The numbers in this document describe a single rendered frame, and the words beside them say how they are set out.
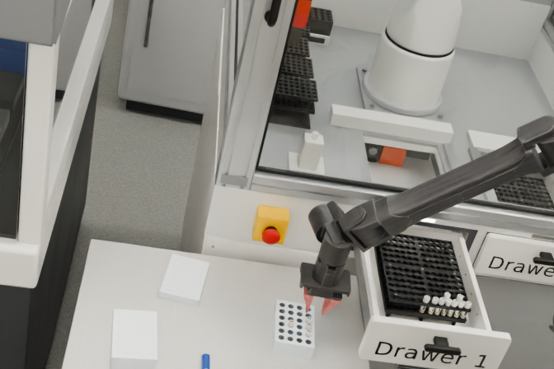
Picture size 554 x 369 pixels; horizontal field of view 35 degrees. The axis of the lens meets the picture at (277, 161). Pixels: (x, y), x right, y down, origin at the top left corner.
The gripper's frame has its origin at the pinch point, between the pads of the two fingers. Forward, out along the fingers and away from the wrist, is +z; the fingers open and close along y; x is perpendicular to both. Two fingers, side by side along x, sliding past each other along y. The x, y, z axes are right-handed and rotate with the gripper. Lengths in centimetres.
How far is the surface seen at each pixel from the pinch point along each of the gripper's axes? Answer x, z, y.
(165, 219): -124, 86, 37
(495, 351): 6.4, -3.7, -36.5
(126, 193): -135, 86, 53
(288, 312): -4.2, 6.3, 4.4
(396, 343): 7.7, -2.2, -16.0
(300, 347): 5.3, 6.2, 1.6
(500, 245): -26, -6, -42
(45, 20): 4, -55, 58
